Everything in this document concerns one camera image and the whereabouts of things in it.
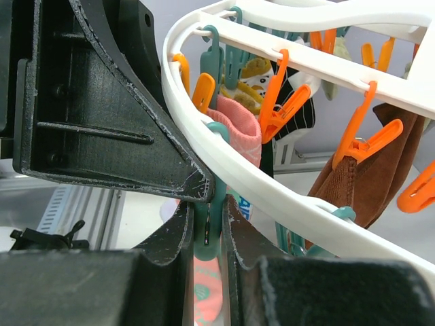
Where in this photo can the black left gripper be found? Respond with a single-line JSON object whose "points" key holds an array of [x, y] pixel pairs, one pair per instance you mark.
{"points": [[82, 100]]}

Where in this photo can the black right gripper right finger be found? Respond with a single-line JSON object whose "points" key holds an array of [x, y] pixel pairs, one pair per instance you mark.
{"points": [[265, 286]]}

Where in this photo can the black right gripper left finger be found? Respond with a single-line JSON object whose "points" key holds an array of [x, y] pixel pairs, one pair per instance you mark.
{"points": [[151, 284]]}

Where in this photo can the teal clip lower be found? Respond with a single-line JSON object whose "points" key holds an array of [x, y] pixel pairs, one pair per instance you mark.
{"points": [[212, 147]]}

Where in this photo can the teal clip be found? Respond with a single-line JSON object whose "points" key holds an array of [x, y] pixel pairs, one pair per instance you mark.
{"points": [[212, 147], [211, 62]]}

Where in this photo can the teal clip upper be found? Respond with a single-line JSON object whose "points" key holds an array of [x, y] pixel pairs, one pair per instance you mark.
{"points": [[211, 62]]}

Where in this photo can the brown sock on hanger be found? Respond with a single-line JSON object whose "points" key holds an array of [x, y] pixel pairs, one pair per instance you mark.
{"points": [[370, 186]]}

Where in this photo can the striped black white sock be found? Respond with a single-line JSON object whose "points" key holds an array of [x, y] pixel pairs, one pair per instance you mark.
{"points": [[297, 89]]}

